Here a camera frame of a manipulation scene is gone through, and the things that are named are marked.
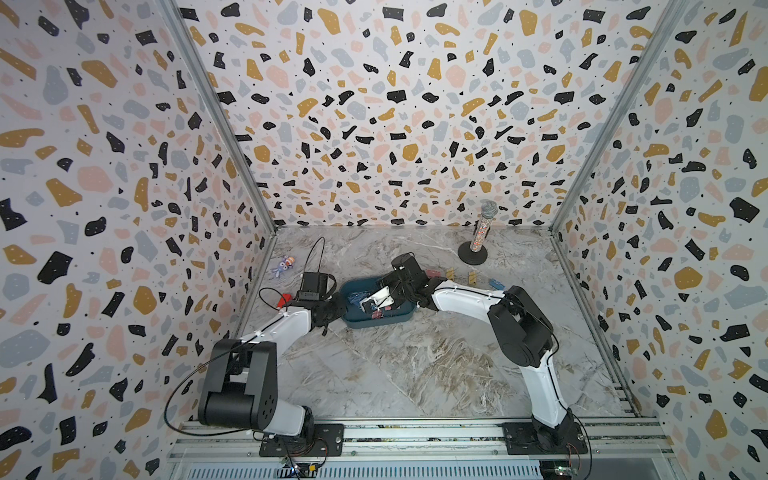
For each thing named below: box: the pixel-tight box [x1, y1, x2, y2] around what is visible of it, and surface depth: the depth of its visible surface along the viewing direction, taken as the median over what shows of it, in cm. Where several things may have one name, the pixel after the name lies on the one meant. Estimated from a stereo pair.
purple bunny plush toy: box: [271, 256, 296, 278], surface depth 108 cm
